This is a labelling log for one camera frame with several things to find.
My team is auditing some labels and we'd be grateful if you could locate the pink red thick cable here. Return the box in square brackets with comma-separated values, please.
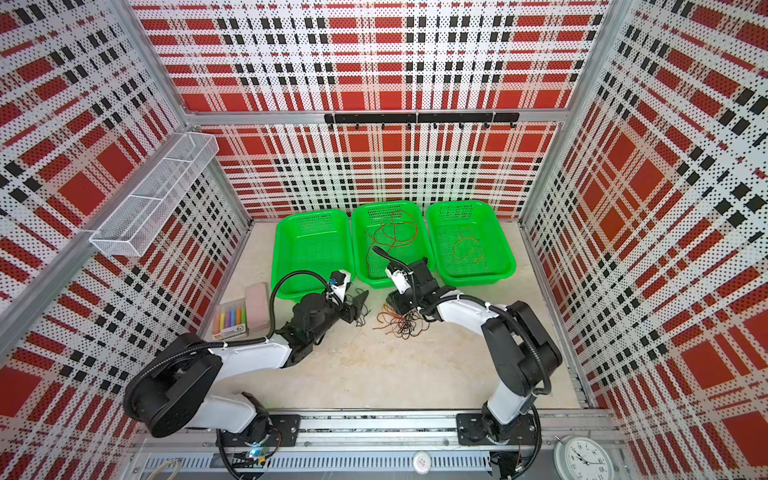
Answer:
[374, 304, 415, 331]

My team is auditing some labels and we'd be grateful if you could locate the red thin cable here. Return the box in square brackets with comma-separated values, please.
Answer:
[364, 209, 421, 277]

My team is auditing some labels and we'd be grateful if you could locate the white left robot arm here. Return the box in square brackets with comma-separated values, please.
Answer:
[122, 270, 369, 438]

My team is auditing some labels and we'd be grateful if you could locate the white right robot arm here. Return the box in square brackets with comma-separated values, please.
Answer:
[372, 246, 563, 444]

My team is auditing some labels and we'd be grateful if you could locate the left green plastic basket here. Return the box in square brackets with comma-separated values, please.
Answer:
[270, 209, 356, 288]

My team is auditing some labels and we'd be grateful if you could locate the green plastic basket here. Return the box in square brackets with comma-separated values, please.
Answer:
[270, 209, 356, 288]
[426, 200, 516, 287]
[351, 200, 434, 289]

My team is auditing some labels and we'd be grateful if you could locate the middle green plastic basket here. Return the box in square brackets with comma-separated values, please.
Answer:
[351, 200, 434, 289]

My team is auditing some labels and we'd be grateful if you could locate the right green plastic basket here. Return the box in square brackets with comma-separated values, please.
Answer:
[426, 200, 516, 287]

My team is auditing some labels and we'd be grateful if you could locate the pink eraser block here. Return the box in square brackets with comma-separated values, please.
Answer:
[245, 282, 270, 335]

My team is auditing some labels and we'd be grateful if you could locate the coloured marker pack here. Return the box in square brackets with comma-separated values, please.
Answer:
[212, 298, 248, 341]

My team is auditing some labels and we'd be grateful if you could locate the white round clock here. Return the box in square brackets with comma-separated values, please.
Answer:
[553, 436, 615, 480]

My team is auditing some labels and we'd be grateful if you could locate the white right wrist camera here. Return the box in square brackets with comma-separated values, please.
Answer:
[385, 267, 412, 295]

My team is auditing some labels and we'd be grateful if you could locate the black hook rail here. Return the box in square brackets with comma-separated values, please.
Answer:
[324, 112, 520, 128]

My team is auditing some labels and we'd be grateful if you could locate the metal base rail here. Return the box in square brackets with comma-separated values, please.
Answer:
[118, 409, 633, 479]

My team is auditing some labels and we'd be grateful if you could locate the white wire mesh shelf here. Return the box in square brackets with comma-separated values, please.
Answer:
[90, 132, 219, 257]

